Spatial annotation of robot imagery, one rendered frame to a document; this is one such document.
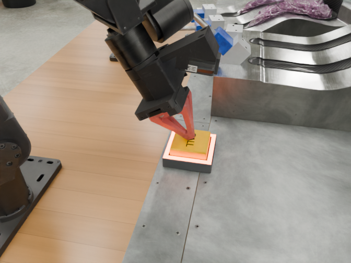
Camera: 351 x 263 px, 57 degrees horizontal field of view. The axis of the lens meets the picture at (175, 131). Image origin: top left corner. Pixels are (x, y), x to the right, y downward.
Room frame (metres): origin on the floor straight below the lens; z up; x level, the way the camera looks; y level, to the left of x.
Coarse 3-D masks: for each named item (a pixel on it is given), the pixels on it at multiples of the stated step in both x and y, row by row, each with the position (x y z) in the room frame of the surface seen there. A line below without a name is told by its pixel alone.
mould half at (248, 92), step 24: (264, 48) 0.67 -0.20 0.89; (336, 48) 0.65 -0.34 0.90; (240, 72) 0.55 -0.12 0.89; (264, 72) 0.56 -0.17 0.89; (288, 72) 0.56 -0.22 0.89; (336, 72) 0.55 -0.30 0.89; (216, 96) 0.53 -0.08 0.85; (240, 96) 0.53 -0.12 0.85; (264, 96) 0.52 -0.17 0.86; (288, 96) 0.51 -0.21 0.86; (312, 96) 0.50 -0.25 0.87; (336, 96) 0.49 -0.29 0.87; (264, 120) 0.52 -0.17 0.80; (288, 120) 0.51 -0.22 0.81; (312, 120) 0.50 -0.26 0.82; (336, 120) 0.49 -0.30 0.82
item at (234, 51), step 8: (200, 24) 0.62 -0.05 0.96; (216, 32) 0.60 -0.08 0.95; (224, 32) 0.62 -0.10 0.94; (216, 40) 0.60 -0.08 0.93; (224, 40) 0.60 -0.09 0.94; (232, 40) 0.62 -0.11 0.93; (240, 40) 0.61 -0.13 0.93; (224, 48) 0.59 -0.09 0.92; (232, 48) 0.59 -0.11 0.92; (240, 48) 0.59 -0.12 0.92; (248, 48) 0.60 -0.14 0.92; (224, 56) 0.59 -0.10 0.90; (232, 56) 0.59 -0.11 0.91; (240, 56) 0.59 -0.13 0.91; (248, 56) 0.58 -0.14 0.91; (232, 64) 0.59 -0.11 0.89
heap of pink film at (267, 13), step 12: (252, 0) 1.03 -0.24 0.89; (264, 0) 0.99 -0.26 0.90; (276, 0) 1.00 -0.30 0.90; (288, 0) 0.91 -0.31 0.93; (300, 0) 1.02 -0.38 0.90; (312, 0) 1.00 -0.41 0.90; (240, 12) 1.02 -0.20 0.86; (264, 12) 0.90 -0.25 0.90; (276, 12) 0.89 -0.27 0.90; (288, 12) 0.89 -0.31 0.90; (300, 12) 0.89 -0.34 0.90; (312, 12) 0.91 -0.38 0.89; (324, 12) 0.92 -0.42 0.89; (252, 24) 0.90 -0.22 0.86
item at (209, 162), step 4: (172, 132) 0.46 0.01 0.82; (172, 136) 0.44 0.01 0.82; (212, 136) 0.44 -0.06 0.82; (212, 140) 0.43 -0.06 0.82; (168, 144) 0.42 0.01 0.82; (212, 144) 0.42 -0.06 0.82; (168, 148) 0.41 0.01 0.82; (212, 148) 0.41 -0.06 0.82; (168, 152) 0.40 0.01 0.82; (212, 152) 0.40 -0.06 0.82; (164, 156) 0.39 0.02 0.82; (168, 156) 0.39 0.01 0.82; (172, 156) 0.39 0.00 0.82; (208, 156) 0.39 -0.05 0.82; (212, 156) 0.39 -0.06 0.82; (180, 160) 0.38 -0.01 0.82; (184, 160) 0.38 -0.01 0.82; (188, 160) 0.38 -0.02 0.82; (192, 160) 0.38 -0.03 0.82; (196, 160) 0.38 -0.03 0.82; (200, 160) 0.38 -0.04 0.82; (204, 160) 0.38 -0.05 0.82; (208, 160) 0.38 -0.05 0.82
